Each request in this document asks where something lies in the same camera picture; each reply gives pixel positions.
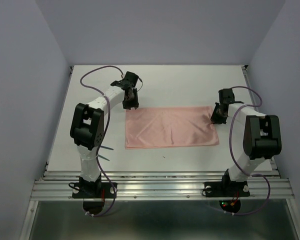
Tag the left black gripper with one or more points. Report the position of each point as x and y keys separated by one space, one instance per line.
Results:
x=135 y=104

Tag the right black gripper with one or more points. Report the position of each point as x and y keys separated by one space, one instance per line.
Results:
x=215 y=120

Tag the pink satin napkin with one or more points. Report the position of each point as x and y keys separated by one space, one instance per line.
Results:
x=170 y=127

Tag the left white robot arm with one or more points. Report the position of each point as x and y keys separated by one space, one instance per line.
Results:
x=88 y=127

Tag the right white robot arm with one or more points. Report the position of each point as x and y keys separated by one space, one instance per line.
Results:
x=261 y=137

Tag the teal plastic utensil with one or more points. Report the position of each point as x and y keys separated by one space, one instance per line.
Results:
x=106 y=147

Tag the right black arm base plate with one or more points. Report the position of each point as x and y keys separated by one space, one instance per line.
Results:
x=217 y=189

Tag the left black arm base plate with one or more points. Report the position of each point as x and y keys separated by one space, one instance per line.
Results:
x=103 y=191

